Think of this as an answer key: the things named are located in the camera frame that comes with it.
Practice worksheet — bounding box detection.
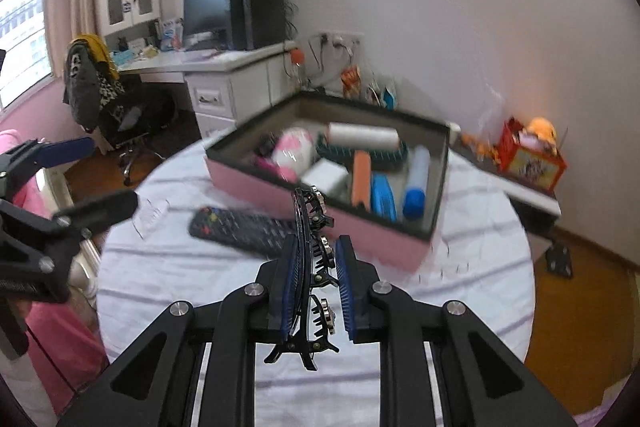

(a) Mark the black computer monitor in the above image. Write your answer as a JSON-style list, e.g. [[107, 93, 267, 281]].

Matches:
[[182, 0, 236, 40]]

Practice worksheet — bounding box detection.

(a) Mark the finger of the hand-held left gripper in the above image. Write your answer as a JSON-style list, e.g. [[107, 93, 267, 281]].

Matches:
[[0, 137, 96, 202], [0, 189, 140, 258]]

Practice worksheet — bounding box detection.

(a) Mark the clear bottle red cap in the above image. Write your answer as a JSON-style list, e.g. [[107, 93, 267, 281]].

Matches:
[[291, 48, 307, 90]]

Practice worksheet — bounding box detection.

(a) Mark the black computer tower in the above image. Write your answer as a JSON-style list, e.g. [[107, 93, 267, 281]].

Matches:
[[227, 0, 287, 52]]

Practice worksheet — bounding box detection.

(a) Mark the orange snack bag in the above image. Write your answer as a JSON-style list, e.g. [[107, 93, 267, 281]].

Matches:
[[341, 67, 362, 100]]

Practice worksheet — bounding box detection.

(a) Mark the lint roller orange handle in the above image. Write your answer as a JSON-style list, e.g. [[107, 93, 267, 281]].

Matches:
[[327, 122, 401, 210]]

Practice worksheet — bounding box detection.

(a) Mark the red printed box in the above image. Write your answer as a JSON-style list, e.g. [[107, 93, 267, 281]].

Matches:
[[497, 118, 568, 194]]

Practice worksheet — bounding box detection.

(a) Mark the grey jacket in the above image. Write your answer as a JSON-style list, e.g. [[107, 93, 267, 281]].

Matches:
[[62, 42, 121, 130]]

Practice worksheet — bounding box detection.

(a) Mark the black hair clip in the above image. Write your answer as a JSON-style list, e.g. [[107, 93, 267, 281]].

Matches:
[[263, 187, 341, 373]]

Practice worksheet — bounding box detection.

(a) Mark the window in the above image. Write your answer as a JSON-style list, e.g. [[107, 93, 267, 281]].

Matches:
[[0, 0, 53, 110]]

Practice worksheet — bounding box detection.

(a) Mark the green lint roller tray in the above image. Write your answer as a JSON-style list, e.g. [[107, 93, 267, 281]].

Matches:
[[315, 134, 410, 170]]

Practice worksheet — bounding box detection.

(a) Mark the orange plush toy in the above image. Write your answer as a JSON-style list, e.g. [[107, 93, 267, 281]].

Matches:
[[520, 117, 560, 152]]

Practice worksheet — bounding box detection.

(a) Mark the yellow cloth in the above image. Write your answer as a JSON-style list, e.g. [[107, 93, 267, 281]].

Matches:
[[72, 34, 121, 80]]

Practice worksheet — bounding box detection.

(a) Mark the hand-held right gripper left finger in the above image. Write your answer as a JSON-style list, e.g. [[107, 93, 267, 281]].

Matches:
[[57, 234, 301, 427]]

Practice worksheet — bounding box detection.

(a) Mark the clear plastic bag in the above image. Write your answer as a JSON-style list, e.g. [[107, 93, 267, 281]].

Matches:
[[475, 82, 506, 142]]

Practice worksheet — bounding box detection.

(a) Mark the white charger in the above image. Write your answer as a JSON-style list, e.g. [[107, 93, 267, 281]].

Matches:
[[301, 158, 351, 202]]

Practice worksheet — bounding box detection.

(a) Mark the pink cardboard box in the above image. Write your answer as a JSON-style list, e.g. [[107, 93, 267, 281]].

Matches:
[[205, 91, 451, 273]]

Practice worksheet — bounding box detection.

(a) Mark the blue plastic brush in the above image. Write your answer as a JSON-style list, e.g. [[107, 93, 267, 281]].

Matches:
[[371, 174, 398, 223]]

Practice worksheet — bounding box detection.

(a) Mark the white wall outlet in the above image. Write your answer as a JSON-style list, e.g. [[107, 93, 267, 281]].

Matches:
[[320, 32, 363, 50]]

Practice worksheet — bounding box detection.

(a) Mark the white desk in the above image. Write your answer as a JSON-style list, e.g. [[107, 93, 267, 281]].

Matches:
[[115, 39, 298, 140]]

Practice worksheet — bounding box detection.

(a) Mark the blue white box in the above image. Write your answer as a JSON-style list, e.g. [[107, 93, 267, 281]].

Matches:
[[161, 18, 183, 50]]

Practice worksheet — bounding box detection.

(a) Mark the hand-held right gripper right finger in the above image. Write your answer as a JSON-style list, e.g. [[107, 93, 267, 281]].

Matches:
[[335, 234, 576, 427]]

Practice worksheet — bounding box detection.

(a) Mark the black office chair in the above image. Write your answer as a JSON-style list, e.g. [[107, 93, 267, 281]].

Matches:
[[95, 74, 176, 185]]

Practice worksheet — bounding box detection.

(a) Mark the clear toothbrush case blue cap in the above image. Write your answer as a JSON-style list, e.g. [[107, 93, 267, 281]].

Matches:
[[402, 146, 431, 220]]

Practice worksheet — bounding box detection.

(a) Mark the black remote control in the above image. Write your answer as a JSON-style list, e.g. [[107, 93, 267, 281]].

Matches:
[[188, 206, 301, 260]]

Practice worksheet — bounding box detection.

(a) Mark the pink white handheld device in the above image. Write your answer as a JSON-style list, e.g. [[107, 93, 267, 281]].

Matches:
[[272, 127, 317, 182]]

